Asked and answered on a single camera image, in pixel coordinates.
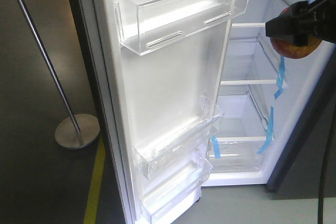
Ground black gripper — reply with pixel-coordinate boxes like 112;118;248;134
265;0;335;47

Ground red yellow apple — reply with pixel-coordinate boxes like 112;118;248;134
269;7;322;59

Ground white fridge door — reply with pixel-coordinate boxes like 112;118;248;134
62;0;257;224

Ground grey fridge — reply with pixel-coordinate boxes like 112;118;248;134
204;0;335;199

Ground silver floor stand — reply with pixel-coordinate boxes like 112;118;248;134
17;0;100;150

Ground black hanging cable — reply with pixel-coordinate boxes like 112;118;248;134
316;105;336;224

